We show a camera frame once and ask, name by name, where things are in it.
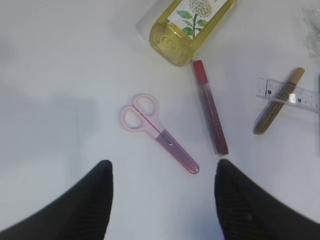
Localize red glitter pen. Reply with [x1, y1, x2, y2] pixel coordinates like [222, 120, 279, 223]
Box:
[192, 60, 229, 156]

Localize clear plastic sheet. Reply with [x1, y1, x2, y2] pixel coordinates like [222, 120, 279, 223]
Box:
[302, 3, 320, 58]

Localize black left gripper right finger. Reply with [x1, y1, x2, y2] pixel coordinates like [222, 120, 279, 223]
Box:
[214, 159, 320, 240]

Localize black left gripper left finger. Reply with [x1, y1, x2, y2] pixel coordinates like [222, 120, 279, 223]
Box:
[0, 160, 114, 240]

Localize yellow tea bottle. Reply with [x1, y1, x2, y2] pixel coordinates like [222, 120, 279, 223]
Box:
[149, 0, 237, 67]

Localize gold glitter pen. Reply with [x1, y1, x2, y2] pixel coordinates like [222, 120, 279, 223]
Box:
[253, 67, 305, 135]

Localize pink scissors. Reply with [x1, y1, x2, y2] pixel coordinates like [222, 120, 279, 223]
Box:
[119, 93, 200, 175]

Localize clear plastic ruler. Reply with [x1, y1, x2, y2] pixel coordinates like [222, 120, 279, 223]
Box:
[256, 78, 320, 113]

